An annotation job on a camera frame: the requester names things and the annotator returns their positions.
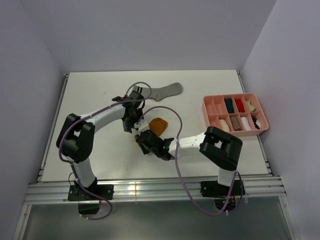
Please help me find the beige rolled sock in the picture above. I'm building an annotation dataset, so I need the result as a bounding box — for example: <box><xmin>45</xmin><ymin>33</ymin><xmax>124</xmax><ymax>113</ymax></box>
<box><xmin>245</xmin><ymin>100</ymin><xmax>258</xmax><ymax>113</ymax></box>

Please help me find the black white striped sock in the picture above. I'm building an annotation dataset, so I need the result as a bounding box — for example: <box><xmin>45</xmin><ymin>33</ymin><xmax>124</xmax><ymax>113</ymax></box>
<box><xmin>251</xmin><ymin>115</ymin><xmax>262</xmax><ymax>130</ymax></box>

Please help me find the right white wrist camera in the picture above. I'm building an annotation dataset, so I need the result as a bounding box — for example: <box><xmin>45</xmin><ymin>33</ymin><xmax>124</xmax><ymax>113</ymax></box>
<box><xmin>132</xmin><ymin>119</ymin><xmax>150</xmax><ymax>135</ymax></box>

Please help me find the grey striped sock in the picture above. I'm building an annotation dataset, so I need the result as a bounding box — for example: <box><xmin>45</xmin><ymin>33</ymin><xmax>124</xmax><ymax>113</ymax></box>
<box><xmin>133</xmin><ymin>82</ymin><xmax>184</xmax><ymax>102</ymax></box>

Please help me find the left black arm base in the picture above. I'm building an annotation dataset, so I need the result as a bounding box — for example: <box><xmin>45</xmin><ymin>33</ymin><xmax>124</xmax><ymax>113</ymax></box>
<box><xmin>67</xmin><ymin>183</ymin><xmax>114</xmax><ymax>216</ymax></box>

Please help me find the cream rolled sock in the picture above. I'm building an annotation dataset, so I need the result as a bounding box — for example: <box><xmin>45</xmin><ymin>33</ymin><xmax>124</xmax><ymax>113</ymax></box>
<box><xmin>219</xmin><ymin>119</ymin><xmax>230</xmax><ymax>132</ymax></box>

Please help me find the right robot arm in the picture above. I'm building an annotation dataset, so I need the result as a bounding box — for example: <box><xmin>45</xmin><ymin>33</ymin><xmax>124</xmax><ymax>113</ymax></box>
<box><xmin>135</xmin><ymin>126</ymin><xmax>243</xmax><ymax>195</ymax></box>

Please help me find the pink divided organizer tray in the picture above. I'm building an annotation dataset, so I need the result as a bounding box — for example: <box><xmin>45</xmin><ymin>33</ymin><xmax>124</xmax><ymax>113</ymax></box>
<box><xmin>202</xmin><ymin>93</ymin><xmax>269</xmax><ymax>137</ymax></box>

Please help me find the white rolled sock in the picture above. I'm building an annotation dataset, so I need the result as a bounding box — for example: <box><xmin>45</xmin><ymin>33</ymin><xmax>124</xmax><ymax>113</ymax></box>
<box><xmin>241</xmin><ymin>117</ymin><xmax>252</xmax><ymax>131</ymax></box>

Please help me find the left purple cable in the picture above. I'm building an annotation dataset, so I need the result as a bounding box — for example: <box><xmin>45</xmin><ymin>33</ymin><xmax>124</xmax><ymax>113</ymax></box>
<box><xmin>58</xmin><ymin>81</ymin><xmax>152</xmax><ymax>221</ymax></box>

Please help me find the brown rolled sock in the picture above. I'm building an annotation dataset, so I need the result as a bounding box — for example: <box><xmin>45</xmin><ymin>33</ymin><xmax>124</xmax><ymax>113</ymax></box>
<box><xmin>230</xmin><ymin>116</ymin><xmax>242</xmax><ymax>132</ymax></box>

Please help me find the dark green reindeer sock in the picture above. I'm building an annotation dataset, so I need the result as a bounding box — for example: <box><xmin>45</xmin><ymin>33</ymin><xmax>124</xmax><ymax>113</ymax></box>
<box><xmin>224</xmin><ymin>98</ymin><xmax>235</xmax><ymax>114</ymax></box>

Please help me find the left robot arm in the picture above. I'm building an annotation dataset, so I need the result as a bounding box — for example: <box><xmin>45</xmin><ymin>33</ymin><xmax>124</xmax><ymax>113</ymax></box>
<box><xmin>56</xmin><ymin>90</ymin><xmax>146</xmax><ymax>200</ymax></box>

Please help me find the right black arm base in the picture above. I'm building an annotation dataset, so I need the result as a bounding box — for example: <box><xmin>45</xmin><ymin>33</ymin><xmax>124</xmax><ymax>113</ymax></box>
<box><xmin>200</xmin><ymin>179</ymin><xmax>246</xmax><ymax>212</ymax></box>

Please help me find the mustard yellow striped sock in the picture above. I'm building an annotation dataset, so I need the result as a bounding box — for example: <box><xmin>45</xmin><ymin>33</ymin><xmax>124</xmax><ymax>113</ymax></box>
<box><xmin>134</xmin><ymin>117</ymin><xmax>169</xmax><ymax>140</ymax></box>

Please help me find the red rolled sock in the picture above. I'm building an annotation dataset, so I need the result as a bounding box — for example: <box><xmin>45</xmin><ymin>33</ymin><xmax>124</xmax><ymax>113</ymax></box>
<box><xmin>235</xmin><ymin>99</ymin><xmax>245</xmax><ymax>113</ymax></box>

